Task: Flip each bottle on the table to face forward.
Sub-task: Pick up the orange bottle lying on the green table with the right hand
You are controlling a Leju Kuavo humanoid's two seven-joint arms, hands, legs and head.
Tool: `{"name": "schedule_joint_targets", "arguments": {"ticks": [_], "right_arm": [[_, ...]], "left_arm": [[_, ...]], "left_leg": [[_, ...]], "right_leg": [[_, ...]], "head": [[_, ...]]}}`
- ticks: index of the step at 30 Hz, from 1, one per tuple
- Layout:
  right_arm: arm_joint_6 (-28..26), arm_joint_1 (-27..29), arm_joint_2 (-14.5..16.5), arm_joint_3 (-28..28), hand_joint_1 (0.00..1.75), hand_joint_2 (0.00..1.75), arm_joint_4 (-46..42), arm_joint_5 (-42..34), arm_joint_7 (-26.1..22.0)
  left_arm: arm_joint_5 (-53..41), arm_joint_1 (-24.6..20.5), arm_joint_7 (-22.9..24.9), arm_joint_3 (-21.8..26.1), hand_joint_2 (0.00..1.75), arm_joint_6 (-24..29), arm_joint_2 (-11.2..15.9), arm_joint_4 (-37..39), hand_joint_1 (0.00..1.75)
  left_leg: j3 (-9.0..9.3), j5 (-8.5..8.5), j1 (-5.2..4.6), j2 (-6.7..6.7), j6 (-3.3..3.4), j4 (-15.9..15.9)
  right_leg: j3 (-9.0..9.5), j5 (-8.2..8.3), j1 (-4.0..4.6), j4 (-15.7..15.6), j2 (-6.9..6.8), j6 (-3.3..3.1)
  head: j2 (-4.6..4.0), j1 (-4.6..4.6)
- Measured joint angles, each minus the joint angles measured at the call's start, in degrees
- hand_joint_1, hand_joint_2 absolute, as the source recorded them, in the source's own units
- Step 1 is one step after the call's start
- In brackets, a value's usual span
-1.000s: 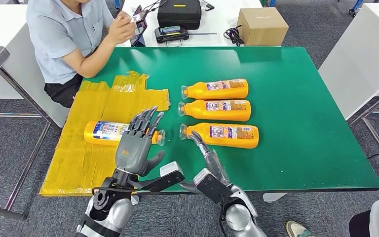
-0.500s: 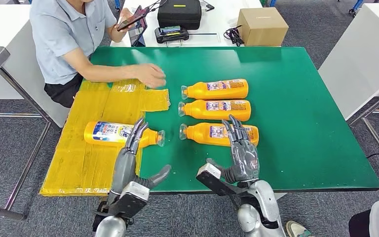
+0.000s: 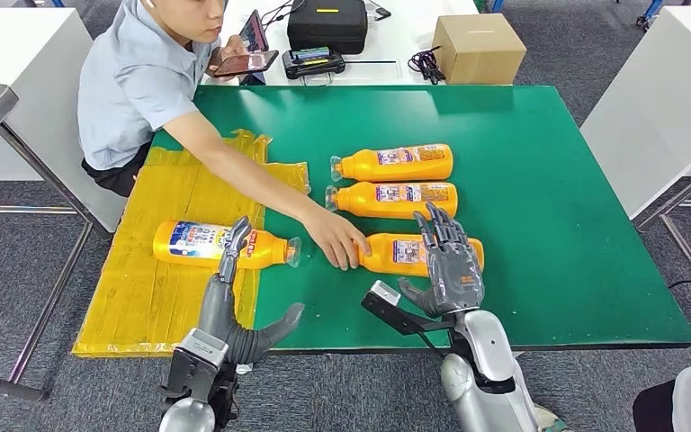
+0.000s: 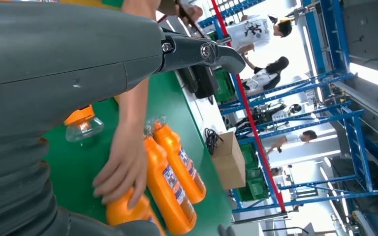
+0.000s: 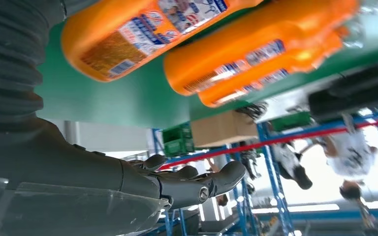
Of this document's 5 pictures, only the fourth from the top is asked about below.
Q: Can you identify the black smartphone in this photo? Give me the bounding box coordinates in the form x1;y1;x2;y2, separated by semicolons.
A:
176;0;206;36

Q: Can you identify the orange detergent bottle clear cap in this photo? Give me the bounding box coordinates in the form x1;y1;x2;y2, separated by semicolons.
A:
63;105;105;143
148;116;207;205
105;187;167;236
143;125;197;235

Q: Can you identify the green plastic crate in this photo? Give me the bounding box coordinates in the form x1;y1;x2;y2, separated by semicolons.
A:
213;68;237;103
238;143;270;203

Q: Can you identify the person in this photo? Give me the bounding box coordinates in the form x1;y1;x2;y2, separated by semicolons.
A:
226;14;292;55
243;57;289;92
93;0;204;209
267;130;318;154

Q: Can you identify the brown cardboard box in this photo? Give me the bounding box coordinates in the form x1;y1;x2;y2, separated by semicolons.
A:
211;131;247;191

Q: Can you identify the black handheld controller with screen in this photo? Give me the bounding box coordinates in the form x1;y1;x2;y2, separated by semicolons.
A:
177;66;199;95

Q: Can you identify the black carrying case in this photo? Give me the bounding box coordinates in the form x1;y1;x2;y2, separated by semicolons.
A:
192;65;219;100

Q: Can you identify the white table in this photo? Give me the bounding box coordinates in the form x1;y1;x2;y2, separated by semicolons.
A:
162;16;239;154

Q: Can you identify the red pole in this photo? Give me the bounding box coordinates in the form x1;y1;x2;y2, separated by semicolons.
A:
210;0;286;212

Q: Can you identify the black grey robot assembly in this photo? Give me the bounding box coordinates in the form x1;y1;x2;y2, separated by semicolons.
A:
238;103;303;131

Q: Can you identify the black cable bundle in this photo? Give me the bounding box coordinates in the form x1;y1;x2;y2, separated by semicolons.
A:
203;128;224;156

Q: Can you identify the blue metal rack frame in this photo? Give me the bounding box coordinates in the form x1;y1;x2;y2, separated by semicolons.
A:
197;0;378;236

